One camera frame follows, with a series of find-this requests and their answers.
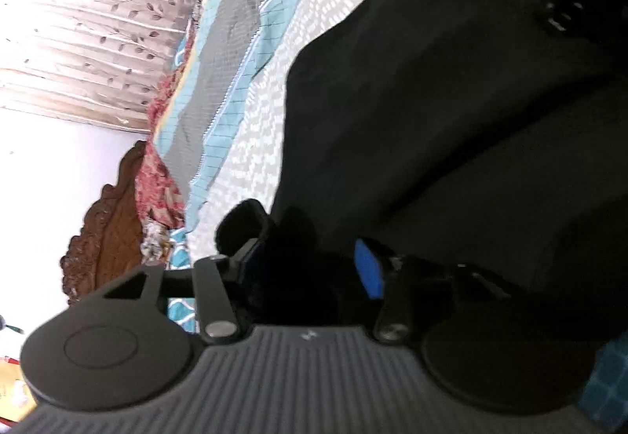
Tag red floral blanket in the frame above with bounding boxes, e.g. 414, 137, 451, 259
134, 70, 195, 231

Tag carved wooden headboard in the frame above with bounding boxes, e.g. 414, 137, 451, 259
60, 140, 146, 305

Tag black pants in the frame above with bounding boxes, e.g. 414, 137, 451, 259
243, 0, 627, 338

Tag patterned teal grey bedsheet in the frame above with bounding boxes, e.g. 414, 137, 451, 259
154, 0, 627, 433

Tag teal wavy pattern pillow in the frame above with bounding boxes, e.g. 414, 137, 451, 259
167, 228, 198, 333

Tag beige floral curtain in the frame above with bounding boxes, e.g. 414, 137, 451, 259
1, 0, 197, 132

